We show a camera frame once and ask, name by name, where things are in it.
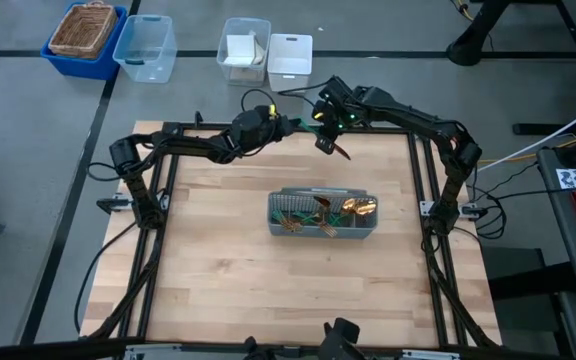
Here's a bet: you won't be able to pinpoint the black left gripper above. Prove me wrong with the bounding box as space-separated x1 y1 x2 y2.
226 106 298 151

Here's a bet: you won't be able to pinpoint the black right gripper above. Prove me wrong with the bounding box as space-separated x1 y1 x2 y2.
312 75 364 137

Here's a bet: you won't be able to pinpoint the grey plastic cutlery basket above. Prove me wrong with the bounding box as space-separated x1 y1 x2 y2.
266 186 381 240

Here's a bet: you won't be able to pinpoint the white plastic bin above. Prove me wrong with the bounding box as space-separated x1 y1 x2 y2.
266 33 314 94

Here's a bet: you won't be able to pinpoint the clear plastic bin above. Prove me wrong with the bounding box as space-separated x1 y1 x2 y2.
216 17 273 88

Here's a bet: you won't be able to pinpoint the white cardboard box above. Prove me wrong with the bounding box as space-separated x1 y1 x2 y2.
223 30 265 67

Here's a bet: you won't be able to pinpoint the black stand foot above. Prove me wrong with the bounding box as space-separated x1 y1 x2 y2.
445 0 502 68

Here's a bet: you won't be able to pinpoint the blue plastic bin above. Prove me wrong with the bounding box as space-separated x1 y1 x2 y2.
40 2 129 81

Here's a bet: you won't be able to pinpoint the brown wicker basket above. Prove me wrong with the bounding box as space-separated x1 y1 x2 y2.
47 1 119 61

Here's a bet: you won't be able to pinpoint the black furniture base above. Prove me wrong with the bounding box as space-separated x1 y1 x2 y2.
480 244 576 360

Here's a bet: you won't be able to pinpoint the dark grey side table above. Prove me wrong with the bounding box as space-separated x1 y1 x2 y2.
535 127 576 304

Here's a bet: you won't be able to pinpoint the black crossbar silver brackets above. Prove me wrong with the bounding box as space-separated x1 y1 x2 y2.
0 335 559 360

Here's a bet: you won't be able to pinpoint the black left camera cable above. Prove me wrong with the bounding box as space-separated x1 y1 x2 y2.
240 88 278 120

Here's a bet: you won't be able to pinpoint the black camera cable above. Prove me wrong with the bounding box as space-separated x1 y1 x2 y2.
240 88 278 120
276 78 332 109

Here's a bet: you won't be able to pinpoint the black right camera cable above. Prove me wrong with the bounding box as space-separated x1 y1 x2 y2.
276 78 332 109

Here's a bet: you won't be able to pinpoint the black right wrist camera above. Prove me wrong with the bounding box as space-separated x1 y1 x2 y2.
313 133 339 156

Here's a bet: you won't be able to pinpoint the clear bin teal handles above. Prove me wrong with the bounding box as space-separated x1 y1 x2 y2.
112 13 178 84

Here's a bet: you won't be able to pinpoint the yellow hanging cable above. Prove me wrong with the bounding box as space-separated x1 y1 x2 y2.
449 0 473 22

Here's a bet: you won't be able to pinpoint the yellow floor cable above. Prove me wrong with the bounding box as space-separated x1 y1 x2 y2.
477 127 576 164

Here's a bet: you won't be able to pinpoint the white cable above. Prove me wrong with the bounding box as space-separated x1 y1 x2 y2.
477 97 576 174

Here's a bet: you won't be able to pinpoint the black thin cable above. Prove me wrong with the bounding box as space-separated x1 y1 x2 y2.
462 159 576 241

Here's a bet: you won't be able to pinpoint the black power cable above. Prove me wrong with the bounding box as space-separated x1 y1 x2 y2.
73 219 142 335

